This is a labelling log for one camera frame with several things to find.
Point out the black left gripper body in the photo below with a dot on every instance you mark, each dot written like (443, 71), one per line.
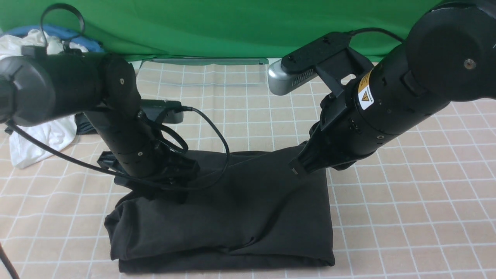
(170, 169)

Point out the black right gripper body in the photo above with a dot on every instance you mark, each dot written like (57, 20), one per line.
(339, 139)

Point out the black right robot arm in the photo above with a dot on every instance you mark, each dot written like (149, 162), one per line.
(448, 56)

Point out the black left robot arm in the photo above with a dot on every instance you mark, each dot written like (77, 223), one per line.
(40, 88)

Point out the dark teal crumpled garment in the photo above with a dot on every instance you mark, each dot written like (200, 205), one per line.
(83, 125)

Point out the beige checkered tablecloth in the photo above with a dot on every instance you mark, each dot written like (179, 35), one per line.
(421, 207)

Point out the white crumpled shirt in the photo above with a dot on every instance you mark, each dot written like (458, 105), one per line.
(57, 134)

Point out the green backdrop cloth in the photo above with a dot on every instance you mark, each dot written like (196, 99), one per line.
(235, 28)

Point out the blue crumpled garment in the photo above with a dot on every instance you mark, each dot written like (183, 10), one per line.
(61, 32)

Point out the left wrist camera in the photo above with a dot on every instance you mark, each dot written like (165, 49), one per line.
(163, 111)

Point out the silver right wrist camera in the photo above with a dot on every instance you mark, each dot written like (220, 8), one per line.
(329, 57)

